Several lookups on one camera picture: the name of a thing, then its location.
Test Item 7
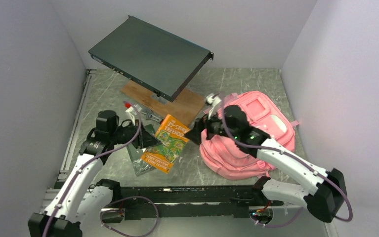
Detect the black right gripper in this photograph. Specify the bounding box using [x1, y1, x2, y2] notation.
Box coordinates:
[184, 106, 238, 145]

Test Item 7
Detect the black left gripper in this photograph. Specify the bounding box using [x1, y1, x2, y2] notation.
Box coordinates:
[110, 119, 161, 149]

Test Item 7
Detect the orange treehouse book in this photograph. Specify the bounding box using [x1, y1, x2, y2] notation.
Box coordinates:
[141, 115, 190, 174]

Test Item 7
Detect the pink student backpack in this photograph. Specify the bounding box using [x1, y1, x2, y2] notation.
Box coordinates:
[199, 91, 295, 180]

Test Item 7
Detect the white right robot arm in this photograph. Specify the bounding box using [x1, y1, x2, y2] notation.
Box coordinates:
[184, 105, 353, 223]

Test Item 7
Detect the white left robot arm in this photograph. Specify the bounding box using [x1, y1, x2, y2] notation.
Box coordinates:
[28, 110, 160, 237]

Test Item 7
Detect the brown wooden board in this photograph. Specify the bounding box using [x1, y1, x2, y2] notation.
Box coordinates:
[121, 80, 205, 126]

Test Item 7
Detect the dark metal rack unit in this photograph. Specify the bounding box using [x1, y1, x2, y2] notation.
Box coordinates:
[88, 16, 214, 102]

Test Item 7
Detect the orange handled adjustable wrench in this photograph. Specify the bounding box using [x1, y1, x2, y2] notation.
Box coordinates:
[140, 108, 163, 123]

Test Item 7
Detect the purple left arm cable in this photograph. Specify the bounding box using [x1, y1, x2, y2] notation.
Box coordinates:
[42, 104, 160, 237]

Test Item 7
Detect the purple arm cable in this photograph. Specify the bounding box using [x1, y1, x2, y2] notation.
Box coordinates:
[42, 104, 160, 237]
[220, 95, 354, 229]

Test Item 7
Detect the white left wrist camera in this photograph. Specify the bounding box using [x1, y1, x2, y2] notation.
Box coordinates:
[124, 102, 142, 125]

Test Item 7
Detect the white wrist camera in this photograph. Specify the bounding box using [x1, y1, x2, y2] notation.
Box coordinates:
[124, 102, 142, 125]
[205, 93, 222, 119]

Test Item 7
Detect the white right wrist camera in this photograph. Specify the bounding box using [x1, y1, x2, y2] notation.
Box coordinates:
[205, 93, 222, 119]

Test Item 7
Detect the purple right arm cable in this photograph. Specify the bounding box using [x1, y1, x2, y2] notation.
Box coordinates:
[220, 95, 354, 229]

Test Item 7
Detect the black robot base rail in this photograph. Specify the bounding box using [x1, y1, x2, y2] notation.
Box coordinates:
[95, 179, 283, 223]

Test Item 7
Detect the aluminium frame rail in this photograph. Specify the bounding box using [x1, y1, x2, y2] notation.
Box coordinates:
[40, 69, 97, 212]

